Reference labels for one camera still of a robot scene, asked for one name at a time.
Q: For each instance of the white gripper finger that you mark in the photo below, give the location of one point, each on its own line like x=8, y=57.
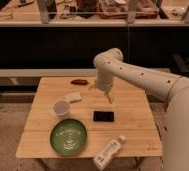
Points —
x=110, y=97

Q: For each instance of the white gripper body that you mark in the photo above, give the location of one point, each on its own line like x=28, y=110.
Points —
x=104, y=82

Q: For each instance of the white sponge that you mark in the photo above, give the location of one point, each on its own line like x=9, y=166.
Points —
x=73, y=97

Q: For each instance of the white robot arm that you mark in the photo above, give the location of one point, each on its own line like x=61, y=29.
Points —
x=170, y=88

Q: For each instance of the white ceramic cup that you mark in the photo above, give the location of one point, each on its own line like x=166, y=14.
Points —
x=61, y=108

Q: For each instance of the black rectangular block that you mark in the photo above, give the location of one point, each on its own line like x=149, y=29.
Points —
x=103, y=116

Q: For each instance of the dark red oblong object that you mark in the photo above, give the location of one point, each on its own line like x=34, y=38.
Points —
x=79, y=82

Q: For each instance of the wooden table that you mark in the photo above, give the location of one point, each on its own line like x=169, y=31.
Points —
x=132, y=118

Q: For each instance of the green plate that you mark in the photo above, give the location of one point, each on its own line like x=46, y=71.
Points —
x=68, y=137

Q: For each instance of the white plastic bottle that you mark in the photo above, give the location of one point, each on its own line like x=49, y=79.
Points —
x=107, y=154

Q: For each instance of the background workbench shelf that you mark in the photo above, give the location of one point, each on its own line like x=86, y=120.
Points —
x=94, y=13

